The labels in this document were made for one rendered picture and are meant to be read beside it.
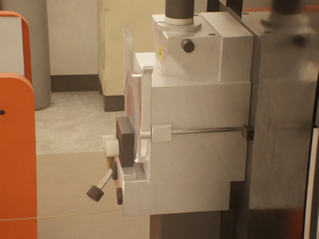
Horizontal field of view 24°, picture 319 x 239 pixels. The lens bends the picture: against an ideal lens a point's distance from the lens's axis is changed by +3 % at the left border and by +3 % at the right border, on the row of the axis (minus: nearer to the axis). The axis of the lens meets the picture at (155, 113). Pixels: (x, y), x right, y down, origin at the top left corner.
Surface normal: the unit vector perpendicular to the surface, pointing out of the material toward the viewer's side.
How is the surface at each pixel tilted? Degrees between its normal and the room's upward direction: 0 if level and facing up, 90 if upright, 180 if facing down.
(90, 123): 0
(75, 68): 90
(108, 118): 0
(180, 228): 90
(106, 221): 0
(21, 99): 90
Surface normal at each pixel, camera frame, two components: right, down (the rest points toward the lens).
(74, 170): 0.03, -0.93
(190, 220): 0.17, 0.37
